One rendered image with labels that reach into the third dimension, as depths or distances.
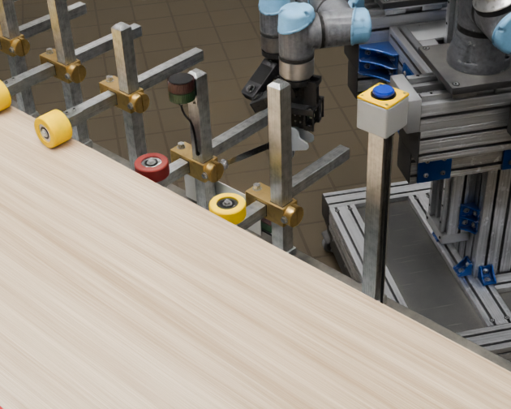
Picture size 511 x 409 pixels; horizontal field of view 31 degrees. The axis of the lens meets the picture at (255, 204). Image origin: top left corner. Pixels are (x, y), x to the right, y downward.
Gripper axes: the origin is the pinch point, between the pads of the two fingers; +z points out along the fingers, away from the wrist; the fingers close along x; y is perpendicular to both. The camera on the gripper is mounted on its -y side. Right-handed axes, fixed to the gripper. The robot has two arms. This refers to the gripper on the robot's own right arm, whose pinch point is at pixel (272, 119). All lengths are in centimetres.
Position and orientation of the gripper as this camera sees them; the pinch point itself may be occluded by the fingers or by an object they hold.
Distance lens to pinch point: 241.3
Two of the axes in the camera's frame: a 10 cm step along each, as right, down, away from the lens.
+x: -7.4, -3.7, 5.6
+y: 6.7, -4.5, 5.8
